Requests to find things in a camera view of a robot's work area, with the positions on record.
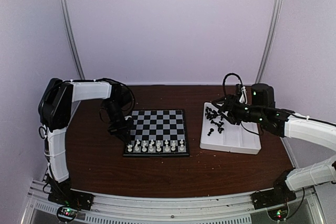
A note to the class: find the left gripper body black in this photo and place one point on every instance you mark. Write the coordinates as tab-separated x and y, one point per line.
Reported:
116	117

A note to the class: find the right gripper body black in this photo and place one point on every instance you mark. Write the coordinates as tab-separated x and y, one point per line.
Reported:
253	114

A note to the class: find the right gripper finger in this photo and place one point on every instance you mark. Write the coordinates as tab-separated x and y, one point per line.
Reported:
230	119
222	103

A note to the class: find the black white chessboard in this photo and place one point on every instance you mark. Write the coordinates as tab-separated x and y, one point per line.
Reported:
169	124

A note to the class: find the white chess king piece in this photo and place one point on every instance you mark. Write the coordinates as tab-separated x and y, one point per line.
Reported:
158	148

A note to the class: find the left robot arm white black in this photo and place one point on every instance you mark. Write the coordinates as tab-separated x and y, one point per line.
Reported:
55	115

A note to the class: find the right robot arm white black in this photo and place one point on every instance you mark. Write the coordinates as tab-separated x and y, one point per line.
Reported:
295	128

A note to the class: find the black chess pieces lower cluster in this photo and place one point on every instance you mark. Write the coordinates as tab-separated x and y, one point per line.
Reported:
219	124

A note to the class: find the black chess pieces cluster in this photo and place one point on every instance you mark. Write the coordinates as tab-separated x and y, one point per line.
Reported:
219	124
210	113

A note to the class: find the black chess pieces upper cluster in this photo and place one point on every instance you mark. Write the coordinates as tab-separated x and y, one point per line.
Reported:
210	113

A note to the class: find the black chess piece lone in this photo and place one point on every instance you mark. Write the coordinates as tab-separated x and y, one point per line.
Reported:
210	131

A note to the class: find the left controller board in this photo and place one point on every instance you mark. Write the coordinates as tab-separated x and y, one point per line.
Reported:
66	214

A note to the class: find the controller board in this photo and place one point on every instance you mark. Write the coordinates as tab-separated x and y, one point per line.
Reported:
278	214
66	214

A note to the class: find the right controller board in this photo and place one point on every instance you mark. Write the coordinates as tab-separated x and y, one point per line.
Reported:
278	214

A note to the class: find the white plastic tray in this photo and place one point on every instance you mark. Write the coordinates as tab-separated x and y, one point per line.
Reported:
242	138

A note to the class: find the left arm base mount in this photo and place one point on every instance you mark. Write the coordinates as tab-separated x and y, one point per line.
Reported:
62	194

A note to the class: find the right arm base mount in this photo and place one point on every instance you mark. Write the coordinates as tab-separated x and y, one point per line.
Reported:
273	195

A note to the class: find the aluminium front rail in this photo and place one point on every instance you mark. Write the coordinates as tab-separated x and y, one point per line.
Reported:
236	208

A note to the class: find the right aluminium frame post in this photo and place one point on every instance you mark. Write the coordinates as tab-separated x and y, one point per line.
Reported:
276	10

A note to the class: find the aluminium frame post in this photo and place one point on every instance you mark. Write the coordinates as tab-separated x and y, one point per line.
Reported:
71	39
276	10

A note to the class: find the left aluminium frame post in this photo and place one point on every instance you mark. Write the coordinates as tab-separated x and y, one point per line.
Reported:
71	39

